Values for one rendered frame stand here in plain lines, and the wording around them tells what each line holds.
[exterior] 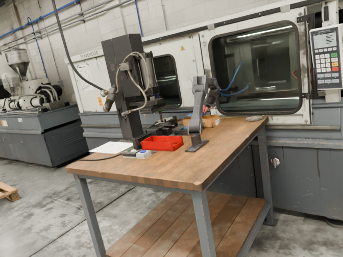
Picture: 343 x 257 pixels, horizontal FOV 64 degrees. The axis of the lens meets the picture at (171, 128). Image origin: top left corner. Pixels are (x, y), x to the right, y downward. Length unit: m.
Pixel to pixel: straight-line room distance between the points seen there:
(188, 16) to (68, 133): 2.85
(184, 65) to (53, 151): 3.07
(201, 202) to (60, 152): 3.91
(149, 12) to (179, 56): 3.02
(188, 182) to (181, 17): 4.06
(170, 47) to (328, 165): 1.60
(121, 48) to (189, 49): 0.71
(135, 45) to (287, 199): 1.69
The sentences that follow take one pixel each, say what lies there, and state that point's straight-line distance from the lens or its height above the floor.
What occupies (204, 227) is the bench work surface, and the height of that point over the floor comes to 0.65.
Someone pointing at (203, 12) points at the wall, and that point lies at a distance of 4.83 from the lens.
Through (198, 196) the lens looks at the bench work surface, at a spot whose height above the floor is 0.82.
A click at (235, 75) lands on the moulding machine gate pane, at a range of 2.26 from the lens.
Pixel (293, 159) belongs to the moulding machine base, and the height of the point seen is 0.54.
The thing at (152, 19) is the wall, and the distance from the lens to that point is 5.44.
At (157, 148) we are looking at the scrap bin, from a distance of 1.73.
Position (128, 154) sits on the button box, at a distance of 1.72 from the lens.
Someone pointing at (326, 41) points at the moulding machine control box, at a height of 1.38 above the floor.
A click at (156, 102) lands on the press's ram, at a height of 1.17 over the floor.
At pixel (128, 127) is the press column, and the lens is 2.11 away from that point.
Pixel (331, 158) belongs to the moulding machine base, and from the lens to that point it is 2.25.
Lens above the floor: 1.44
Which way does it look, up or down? 14 degrees down
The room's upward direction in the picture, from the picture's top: 10 degrees counter-clockwise
